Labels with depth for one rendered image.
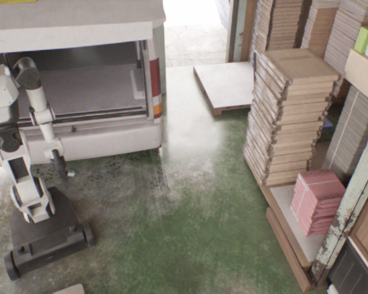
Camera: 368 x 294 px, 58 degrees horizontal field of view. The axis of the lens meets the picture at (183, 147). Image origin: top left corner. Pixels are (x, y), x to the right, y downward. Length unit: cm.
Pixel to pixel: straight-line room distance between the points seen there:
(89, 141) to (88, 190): 50
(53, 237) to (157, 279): 79
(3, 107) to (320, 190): 205
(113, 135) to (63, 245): 92
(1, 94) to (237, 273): 186
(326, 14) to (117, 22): 335
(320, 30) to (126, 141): 271
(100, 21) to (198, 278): 179
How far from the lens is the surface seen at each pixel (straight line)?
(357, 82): 256
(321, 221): 261
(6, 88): 196
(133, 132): 279
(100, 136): 279
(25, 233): 272
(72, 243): 254
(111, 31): 134
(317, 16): 435
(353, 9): 420
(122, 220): 280
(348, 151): 267
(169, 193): 295
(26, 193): 228
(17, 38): 138
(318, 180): 259
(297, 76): 243
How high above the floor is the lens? 216
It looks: 39 degrees down
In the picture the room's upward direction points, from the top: straight up
